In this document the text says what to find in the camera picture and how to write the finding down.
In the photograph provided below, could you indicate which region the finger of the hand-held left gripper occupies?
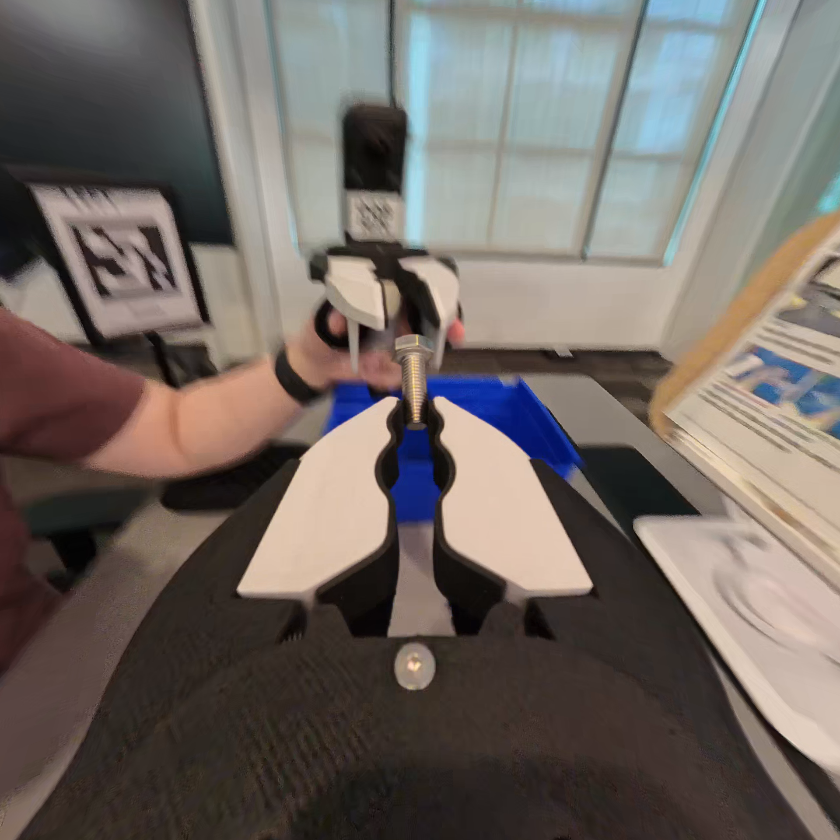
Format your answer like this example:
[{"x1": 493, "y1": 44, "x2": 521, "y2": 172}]
[
  {"x1": 323, "y1": 255, "x2": 389, "y2": 376},
  {"x1": 397, "y1": 255, "x2": 462, "y2": 363}
]

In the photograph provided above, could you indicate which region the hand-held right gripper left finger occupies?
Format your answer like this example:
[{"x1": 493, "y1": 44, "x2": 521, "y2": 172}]
[{"x1": 236, "y1": 395, "x2": 401, "y2": 637}]

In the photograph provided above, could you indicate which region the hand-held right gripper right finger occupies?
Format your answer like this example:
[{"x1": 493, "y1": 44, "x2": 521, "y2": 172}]
[{"x1": 432, "y1": 395, "x2": 595, "y2": 637}]

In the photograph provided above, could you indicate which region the steel hex bolt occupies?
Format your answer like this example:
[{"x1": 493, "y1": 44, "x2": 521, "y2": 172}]
[{"x1": 394, "y1": 335, "x2": 434, "y2": 431}]

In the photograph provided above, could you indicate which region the blue plastic bin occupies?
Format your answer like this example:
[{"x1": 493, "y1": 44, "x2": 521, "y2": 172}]
[{"x1": 322, "y1": 375, "x2": 585, "y2": 525}]

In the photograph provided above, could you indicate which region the person's left forearm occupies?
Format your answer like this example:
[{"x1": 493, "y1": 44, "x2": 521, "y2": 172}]
[{"x1": 85, "y1": 354, "x2": 309, "y2": 476}]

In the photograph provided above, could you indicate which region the person's left hand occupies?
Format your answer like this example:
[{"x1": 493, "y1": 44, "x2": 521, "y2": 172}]
[{"x1": 285, "y1": 308, "x2": 468, "y2": 396}]

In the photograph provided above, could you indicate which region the black wrist band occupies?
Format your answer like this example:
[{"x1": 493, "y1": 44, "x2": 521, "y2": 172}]
[{"x1": 274, "y1": 348, "x2": 324, "y2": 406}]

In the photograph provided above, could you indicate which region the black desk mat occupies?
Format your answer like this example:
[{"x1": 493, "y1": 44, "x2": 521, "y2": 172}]
[{"x1": 577, "y1": 446, "x2": 703, "y2": 546}]

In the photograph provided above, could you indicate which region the large grid window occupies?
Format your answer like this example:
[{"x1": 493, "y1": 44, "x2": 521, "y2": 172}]
[{"x1": 269, "y1": 0, "x2": 765, "y2": 266}]

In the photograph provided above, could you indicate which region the white stand base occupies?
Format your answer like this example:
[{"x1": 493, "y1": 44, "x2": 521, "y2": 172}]
[{"x1": 633, "y1": 512, "x2": 840, "y2": 775}]

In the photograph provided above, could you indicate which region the black chair armrest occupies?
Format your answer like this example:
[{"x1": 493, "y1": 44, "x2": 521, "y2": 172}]
[{"x1": 23, "y1": 489, "x2": 148, "y2": 572}]

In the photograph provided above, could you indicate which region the framed marker sign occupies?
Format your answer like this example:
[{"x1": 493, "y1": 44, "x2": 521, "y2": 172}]
[{"x1": 7, "y1": 167, "x2": 221, "y2": 388}]

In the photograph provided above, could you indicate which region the white instruction sheet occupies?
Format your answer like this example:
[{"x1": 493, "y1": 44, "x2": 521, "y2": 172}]
[{"x1": 663, "y1": 243, "x2": 840, "y2": 578}]

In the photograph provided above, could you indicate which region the large black wall screen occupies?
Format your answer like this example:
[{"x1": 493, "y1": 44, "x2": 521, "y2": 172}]
[{"x1": 0, "y1": 0, "x2": 234, "y2": 247}]

